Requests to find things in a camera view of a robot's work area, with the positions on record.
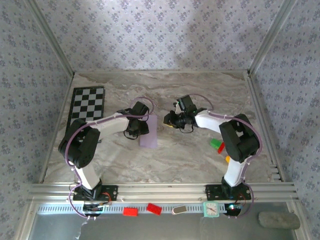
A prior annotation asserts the lavender cloth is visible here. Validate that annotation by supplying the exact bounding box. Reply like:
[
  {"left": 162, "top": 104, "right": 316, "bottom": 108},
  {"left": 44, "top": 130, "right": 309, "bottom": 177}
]
[{"left": 139, "top": 114, "right": 158, "bottom": 149}]

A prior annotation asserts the green toy brick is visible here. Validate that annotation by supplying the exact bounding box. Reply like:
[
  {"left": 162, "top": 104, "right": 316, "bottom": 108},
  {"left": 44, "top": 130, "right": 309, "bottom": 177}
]
[{"left": 209, "top": 138, "right": 224, "bottom": 150}]

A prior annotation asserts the black grey checkerboard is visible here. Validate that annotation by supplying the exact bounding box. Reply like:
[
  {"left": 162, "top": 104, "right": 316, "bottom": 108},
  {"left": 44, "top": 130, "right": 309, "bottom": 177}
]
[{"left": 65, "top": 86, "right": 106, "bottom": 144}]

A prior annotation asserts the white rimmed oval pad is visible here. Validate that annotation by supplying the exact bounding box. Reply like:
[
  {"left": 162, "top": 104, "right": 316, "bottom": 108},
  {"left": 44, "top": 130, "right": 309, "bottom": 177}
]
[{"left": 171, "top": 204, "right": 187, "bottom": 215}]

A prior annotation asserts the perforated metal strip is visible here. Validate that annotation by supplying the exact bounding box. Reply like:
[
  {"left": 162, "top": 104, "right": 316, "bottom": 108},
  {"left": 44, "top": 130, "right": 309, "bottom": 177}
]
[{"left": 37, "top": 202, "right": 251, "bottom": 213}]

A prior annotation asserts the teal alarm clock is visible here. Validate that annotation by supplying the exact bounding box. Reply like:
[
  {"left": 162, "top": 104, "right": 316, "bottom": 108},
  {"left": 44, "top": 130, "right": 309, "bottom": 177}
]
[{"left": 202, "top": 201, "right": 220, "bottom": 218}]

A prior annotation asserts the left electronics board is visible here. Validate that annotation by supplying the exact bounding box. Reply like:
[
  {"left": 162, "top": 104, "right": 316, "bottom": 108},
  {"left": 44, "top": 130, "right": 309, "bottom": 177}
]
[{"left": 82, "top": 201, "right": 112, "bottom": 217}]

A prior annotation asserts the electronics board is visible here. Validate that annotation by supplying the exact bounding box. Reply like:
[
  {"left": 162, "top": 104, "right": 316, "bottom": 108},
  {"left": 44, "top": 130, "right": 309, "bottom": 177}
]
[
  {"left": 223, "top": 202, "right": 245, "bottom": 217},
  {"left": 82, "top": 201, "right": 112, "bottom": 217}
]

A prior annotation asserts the right electronics board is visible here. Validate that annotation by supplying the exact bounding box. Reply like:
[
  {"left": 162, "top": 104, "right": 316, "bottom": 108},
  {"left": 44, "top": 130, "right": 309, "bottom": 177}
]
[{"left": 223, "top": 202, "right": 245, "bottom": 217}]

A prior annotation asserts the grey metal shelf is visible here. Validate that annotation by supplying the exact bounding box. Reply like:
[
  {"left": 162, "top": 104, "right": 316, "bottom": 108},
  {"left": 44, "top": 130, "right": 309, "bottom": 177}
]
[{"left": 27, "top": 201, "right": 300, "bottom": 240}]

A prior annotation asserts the white tape scrap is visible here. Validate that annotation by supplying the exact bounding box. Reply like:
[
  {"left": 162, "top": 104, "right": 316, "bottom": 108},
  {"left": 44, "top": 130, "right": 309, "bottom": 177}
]
[{"left": 74, "top": 221, "right": 89, "bottom": 240}]

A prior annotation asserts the grey stone roll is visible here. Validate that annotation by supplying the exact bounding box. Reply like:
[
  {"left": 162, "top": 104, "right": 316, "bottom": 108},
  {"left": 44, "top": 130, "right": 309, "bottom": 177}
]
[{"left": 258, "top": 211, "right": 301, "bottom": 230}]

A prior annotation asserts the thin black right gripper cable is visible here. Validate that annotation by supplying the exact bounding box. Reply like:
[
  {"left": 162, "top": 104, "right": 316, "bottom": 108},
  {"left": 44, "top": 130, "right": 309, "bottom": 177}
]
[{"left": 179, "top": 123, "right": 195, "bottom": 134}]

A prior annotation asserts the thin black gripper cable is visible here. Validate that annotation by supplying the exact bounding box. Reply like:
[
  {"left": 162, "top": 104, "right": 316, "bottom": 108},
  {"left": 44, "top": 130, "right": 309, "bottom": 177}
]
[
  {"left": 123, "top": 129, "right": 141, "bottom": 141},
  {"left": 179, "top": 123, "right": 195, "bottom": 134}
]

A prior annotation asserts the thin black left gripper cable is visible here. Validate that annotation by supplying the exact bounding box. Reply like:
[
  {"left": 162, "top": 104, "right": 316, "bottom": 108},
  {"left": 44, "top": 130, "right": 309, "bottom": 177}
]
[{"left": 123, "top": 129, "right": 141, "bottom": 141}]

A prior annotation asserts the aluminium front rail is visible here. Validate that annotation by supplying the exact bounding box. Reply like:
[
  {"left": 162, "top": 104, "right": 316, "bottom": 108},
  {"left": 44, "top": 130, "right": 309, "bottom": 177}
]
[{"left": 27, "top": 181, "right": 300, "bottom": 203}]

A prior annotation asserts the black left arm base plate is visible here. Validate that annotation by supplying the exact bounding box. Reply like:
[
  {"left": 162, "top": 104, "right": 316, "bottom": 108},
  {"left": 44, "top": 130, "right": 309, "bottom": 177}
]
[{"left": 72, "top": 184, "right": 119, "bottom": 202}]

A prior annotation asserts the wide aluminium side rail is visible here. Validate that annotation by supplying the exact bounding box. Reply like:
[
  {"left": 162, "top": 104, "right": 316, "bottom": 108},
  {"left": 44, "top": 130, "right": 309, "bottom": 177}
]
[{"left": 246, "top": 71, "right": 284, "bottom": 182}]

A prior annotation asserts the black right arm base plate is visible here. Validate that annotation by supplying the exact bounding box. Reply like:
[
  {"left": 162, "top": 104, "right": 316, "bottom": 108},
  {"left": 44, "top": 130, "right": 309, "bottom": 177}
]
[{"left": 205, "top": 184, "right": 252, "bottom": 201}]

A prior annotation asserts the thin aluminium side rail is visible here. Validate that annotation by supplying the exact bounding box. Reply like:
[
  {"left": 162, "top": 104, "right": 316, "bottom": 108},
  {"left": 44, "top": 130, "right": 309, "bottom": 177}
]
[{"left": 38, "top": 72, "right": 76, "bottom": 183}]

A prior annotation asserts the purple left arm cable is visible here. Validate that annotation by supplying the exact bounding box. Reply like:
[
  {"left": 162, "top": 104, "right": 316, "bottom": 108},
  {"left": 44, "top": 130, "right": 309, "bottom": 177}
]
[{"left": 64, "top": 96, "right": 156, "bottom": 221}]

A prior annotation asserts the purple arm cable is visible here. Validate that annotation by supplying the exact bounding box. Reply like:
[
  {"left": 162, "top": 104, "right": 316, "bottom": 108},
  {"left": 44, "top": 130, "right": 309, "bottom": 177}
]
[
  {"left": 64, "top": 96, "right": 156, "bottom": 221},
  {"left": 187, "top": 93, "right": 263, "bottom": 220}
]

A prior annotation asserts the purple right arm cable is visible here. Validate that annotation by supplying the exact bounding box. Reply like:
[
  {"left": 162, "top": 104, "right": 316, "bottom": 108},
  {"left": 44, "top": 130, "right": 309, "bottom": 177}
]
[{"left": 187, "top": 93, "right": 263, "bottom": 220}]

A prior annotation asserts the aluminium frame post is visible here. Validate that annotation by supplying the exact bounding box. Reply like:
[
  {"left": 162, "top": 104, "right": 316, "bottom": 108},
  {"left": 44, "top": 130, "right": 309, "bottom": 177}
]
[
  {"left": 24, "top": 0, "right": 76, "bottom": 77},
  {"left": 248, "top": 0, "right": 298, "bottom": 75}
]

